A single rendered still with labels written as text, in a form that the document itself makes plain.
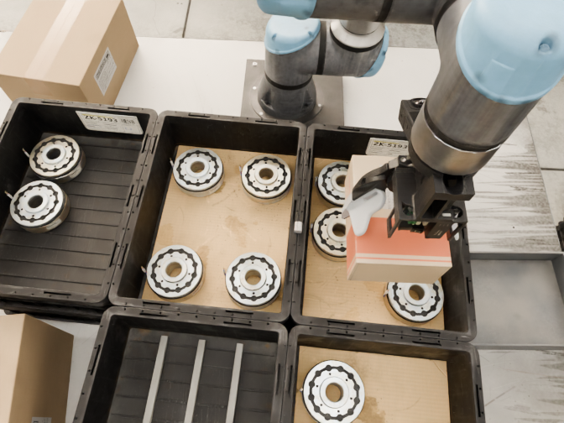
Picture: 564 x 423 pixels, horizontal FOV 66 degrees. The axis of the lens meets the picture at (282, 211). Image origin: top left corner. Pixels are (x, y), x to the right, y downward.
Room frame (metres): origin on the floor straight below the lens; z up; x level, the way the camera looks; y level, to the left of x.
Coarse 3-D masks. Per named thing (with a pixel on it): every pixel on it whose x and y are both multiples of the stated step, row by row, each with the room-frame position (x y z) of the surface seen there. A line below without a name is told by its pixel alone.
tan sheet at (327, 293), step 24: (312, 192) 0.44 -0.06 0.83; (312, 216) 0.39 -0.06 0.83; (312, 264) 0.28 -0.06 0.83; (336, 264) 0.28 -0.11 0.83; (312, 288) 0.23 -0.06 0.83; (336, 288) 0.24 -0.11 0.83; (360, 288) 0.24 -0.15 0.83; (312, 312) 0.19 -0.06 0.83; (336, 312) 0.19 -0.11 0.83; (360, 312) 0.19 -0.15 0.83; (384, 312) 0.19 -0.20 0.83
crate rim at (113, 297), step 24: (216, 120) 0.54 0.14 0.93; (240, 120) 0.54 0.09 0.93; (264, 120) 0.55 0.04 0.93; (144, 168) 0.42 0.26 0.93; (144, 192) 0.37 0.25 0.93; (120, 264) 0.23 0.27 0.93; (288, 264) 0.24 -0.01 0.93; (288, 288) 0.20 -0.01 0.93; (192, 312) 0.16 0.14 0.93; (216, 312) 0.16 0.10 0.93; (264, 312) 0.16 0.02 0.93; (288, 312) 0.16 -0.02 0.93
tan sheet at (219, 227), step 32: (224, 160) 0.51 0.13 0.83; (288, 160) 0.52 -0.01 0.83; (224, 192) 0.43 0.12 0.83; (160, 224) 0.35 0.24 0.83; (192, 224) 0.36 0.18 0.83; (224, 224) 0.36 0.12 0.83; (256, 224) 0.36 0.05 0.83; (288, 224) 0.36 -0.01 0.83; (224, 256) 0.29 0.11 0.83; (224, 288) 0.23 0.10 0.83
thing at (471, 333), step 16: (320, 128) 0.53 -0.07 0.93; (336, 128) 0.53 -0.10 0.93; (352, 128) 0.53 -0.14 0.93; (368, 128) 0.53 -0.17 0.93; (304, 160) 0.47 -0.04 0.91; (304, 176) 0.42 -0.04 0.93; (304, 192) 0.38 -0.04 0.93; (304, 208) 0.36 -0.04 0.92; (304, 224) 0.32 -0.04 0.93; (304, 240) 0.29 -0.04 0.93; (464, 240) 0.30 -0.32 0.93; (304, 256) 0.26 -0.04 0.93; (464, 256) 0.27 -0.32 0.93; (464, 272) 0.24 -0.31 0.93; (464, 288) 0.21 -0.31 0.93; (464, 304) 0.19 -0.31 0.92; (304, 320) 0.15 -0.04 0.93; (320, 320) 0.15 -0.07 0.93; (336, 320) 0.15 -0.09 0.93; (416, 336) 0.13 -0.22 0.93; (432, 336) 0.13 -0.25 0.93; (448, 336) 0.13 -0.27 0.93; (464, 336) 0.14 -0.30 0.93
